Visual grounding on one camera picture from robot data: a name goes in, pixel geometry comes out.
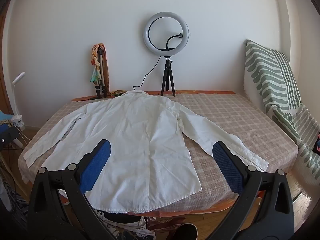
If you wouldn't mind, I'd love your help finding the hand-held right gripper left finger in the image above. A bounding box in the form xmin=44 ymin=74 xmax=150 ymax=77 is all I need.
xmin=27 ymin=139 xmax=116 ymax=240

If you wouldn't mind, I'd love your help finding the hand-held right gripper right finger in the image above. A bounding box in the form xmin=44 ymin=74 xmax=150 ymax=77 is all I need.
xmin=212 ymin=141 xmax=293 ymax=240

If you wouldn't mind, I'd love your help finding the white long-sleeved shirt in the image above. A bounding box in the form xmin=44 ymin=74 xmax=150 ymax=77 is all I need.
xmin=23 ymin=91 xmax=269 ymax=214

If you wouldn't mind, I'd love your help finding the beige plaid blanket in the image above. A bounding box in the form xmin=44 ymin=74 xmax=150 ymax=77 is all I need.
xmin=18 ymin=90 xmax=299 ymax=205

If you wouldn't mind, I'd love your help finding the white cloth bag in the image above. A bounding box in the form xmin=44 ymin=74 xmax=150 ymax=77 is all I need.
xmin=97 ymin=211 xmax=155 ymax=240

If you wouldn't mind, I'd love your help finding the dark shoe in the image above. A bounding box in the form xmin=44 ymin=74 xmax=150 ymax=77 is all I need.
xmin=172 ymin=224 xmax=198 ymax=240

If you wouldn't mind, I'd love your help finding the silver folded tripod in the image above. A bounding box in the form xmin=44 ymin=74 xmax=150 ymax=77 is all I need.
xmin=96 ymin=45 xmax=108 ymax=98

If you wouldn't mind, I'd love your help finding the brown patterned scarf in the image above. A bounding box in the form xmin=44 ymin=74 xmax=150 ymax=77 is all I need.
xmin=99 ymin=43 xmax=124 ymax=97

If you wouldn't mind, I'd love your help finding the long-haired doll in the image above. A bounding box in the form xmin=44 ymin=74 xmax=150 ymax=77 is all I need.
xmin=90 ymin=44 xmax=102 ymax=83

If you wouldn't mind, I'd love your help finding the green striped white pillow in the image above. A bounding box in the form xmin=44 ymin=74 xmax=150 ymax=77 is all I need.
xmin=244 ymin=39 xmax=320 ymax=180

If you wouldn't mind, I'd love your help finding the black tripod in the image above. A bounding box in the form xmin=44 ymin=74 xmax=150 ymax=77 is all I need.
xmin=160 ymin=56 xmax=177 ymax=97

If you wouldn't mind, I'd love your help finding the white clip desk lamp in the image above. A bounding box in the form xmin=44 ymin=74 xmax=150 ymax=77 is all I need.
xmin=12 ymin=72 xmax=25 ymax=130

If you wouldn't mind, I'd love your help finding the black gooseneck phone holder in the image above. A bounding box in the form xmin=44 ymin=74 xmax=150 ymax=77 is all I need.
xmin=160 ymin=33 xmax=184 ymax=52

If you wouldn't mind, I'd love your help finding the black ring light cable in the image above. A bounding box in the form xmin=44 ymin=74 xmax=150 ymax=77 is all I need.
xmin=132 ymin=56 xmax=162 ymax=91

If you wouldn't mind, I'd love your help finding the white ring light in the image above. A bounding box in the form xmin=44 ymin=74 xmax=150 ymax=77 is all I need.
xmin=143 ymin=12 xmax=190 ymax=56

